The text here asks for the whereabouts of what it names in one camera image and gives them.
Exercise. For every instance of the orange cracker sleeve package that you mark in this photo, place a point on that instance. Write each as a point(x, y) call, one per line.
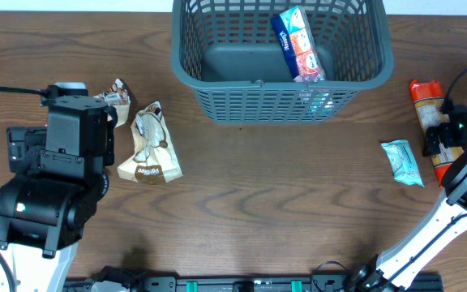
point(427, 99)

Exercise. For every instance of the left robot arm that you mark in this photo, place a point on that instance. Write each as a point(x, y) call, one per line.
point(59, 177)

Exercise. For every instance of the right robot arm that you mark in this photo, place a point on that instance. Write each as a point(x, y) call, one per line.
point(396, 268)

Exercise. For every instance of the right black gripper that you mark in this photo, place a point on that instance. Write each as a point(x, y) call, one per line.
point(432, 140)

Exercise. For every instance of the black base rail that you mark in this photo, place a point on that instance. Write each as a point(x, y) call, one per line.
point(120, 279)

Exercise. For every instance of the grey plastic basket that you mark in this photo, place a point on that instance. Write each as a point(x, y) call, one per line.
point(228, 54)

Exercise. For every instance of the beige brown snack bag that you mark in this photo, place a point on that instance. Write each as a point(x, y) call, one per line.
point(154, 160)

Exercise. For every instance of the multicolour tissue pack strip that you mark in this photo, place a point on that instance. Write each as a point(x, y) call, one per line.
point(300, 61)

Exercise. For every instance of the long beige snack bag strip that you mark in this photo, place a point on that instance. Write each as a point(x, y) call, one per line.
point(118, 96)

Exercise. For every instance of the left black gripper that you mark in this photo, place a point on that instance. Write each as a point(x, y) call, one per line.
point(27, 144)

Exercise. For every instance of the teal snack bar wrapper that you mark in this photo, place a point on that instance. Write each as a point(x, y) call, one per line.
point(404, 166)

